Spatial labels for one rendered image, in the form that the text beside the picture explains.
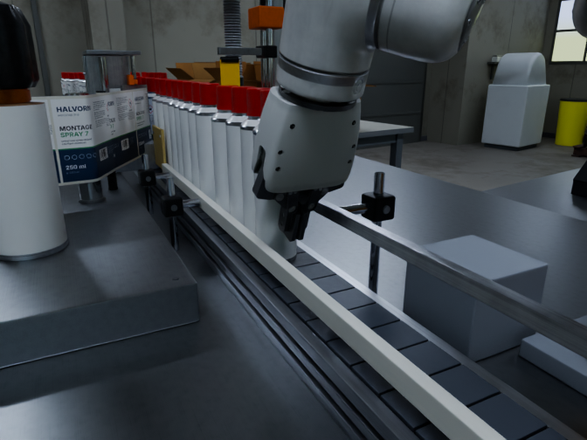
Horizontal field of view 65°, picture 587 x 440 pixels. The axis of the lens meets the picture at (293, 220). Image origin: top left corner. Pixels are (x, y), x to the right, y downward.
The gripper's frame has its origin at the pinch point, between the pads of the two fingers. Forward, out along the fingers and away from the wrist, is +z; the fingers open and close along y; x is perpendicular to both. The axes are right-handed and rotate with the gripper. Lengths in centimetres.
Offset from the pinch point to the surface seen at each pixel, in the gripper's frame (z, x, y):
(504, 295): -10.6, 23.9, -2.9
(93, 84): 12, -71, 14
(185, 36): 115, -460, -111
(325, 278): 4.7, 5.6, -2.2
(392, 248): -5.8, 13.0, -2.9
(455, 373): -1.9, 23.8, -2.7
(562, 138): 212, -339, -649
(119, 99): 9, -55, 11
